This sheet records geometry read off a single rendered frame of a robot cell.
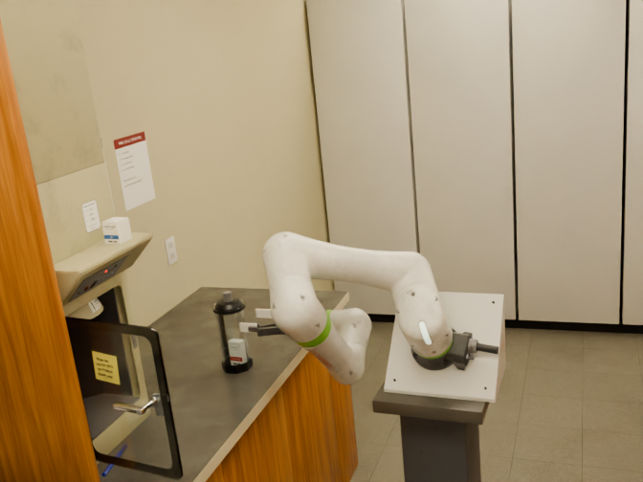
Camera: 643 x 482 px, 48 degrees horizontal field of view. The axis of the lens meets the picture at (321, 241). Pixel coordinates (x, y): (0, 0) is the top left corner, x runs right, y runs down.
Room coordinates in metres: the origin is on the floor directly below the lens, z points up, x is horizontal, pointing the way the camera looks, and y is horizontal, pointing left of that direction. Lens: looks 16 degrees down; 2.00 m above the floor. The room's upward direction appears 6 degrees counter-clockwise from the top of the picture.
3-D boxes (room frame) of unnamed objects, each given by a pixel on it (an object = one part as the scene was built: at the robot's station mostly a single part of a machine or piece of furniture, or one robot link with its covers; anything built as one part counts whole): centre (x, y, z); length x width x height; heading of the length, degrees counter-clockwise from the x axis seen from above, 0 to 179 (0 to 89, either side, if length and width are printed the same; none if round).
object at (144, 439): (1.57, 0.52, 1.19); 0.30 x 0.01 x 0.40; 62
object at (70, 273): (1.77, 0.57, 1.46); 0.32 x 0.11 x 0.10; 159
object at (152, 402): (1.51, 0.47, 1.20); 0.10 x 0.05 x 0.03; 62
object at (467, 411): (1.96, -0.31, 0.92); 0.32 x 0.32 x 0.04; 66
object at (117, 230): (1.84, 0.54, 1.54); 0.05 x 0.05 x 0.06; 64
